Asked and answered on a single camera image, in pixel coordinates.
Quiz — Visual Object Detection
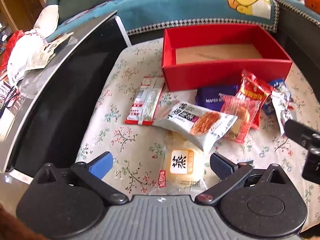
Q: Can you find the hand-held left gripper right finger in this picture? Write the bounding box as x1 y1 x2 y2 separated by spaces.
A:
194 152 292 205

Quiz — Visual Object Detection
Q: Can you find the white paper packet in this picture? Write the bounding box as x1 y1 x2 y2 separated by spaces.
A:
25 31 74 70

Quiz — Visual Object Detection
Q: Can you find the red white striped snack packet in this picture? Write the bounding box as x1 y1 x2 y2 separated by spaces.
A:
124 76 165 126

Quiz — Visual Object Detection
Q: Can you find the clear red pastry packet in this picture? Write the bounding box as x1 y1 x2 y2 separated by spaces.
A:
219 93 252 144

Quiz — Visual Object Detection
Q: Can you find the floral tablecloth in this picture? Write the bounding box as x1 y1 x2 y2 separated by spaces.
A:
75 37 320 205

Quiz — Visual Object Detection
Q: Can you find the red puffed snack packet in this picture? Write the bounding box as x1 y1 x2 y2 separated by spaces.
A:
235 70 275 130

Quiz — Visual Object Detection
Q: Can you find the red plastic bag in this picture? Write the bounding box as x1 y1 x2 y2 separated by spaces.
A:
0 30 23 73

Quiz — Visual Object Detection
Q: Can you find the blue white snack packet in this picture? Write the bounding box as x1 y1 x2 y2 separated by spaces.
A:
262 79 293 137

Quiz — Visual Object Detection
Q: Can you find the white noodle snack packet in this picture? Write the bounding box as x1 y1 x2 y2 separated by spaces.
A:
152 102 238 155

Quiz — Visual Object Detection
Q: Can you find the teal lion print sofa cover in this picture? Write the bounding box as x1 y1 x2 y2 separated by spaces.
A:
45 0 279 37

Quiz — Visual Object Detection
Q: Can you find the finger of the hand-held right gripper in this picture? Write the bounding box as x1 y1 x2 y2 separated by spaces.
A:
284 119 320 155

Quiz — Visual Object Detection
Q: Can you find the purple wafer packet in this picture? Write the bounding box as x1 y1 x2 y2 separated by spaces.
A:
195 84 239 112

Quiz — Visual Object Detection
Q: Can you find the black glass coffee table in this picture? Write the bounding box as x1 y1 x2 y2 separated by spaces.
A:
0 10 132 178

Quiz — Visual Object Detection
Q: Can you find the white cloth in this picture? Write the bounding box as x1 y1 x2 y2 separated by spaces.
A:
34 5 59 32

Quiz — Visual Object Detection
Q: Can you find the round bun clear packet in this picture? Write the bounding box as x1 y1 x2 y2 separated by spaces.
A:
149 131 209 195

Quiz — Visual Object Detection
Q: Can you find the white plastic bag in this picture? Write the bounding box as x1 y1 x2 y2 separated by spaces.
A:
6 30 48 85

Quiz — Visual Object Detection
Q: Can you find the red cardboard box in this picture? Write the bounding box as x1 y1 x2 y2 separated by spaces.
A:
161 25 293 92

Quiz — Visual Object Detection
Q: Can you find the wooden cabinet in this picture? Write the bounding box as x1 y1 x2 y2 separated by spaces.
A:
0 0 45 30

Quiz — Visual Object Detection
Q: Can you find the teal houndstooth trim sofa cover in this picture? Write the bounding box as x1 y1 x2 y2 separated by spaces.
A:
271 0 320 28

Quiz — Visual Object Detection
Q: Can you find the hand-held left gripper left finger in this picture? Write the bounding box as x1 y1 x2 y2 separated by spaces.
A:
32 151 129 205

